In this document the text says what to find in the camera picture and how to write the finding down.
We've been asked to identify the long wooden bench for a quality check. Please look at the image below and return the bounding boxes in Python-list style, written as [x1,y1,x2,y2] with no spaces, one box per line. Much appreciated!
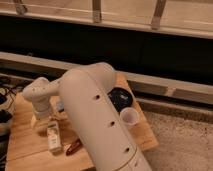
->
[0,52,213,105]

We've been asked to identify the red brown pen case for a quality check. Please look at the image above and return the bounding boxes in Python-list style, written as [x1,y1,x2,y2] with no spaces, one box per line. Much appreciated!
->
[66,139,82,156]

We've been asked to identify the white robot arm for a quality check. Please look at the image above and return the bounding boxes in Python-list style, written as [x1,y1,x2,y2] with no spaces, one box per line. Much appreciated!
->
[22,62,152,171]

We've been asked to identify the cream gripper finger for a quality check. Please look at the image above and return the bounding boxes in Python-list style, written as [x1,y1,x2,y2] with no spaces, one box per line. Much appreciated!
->
[31,117,42,134]
[47,122,57,131]

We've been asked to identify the wooden railing frame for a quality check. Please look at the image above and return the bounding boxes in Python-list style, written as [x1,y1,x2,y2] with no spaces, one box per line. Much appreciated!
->
[0,0,213,40]

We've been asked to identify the black round plate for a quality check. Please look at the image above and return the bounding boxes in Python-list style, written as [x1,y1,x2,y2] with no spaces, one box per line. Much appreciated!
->
[108,87,133,112]

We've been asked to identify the wooden table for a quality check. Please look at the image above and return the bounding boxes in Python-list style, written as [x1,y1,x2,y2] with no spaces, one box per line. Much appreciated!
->
[5,72,158,171]

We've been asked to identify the white lotion bottle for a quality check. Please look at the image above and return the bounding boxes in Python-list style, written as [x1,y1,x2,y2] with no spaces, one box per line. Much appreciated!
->
[47,121,62,153]

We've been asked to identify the clear plastic cup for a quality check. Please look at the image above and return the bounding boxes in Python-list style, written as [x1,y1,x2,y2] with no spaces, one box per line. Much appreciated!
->
[120,107,140,126]

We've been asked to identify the blue sponge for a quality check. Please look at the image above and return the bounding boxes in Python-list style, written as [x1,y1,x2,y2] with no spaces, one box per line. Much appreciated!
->
[56,101,64,113]

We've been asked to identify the black cables and devices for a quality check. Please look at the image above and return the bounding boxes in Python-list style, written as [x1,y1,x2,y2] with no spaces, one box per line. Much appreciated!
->
[0,76,21,134]

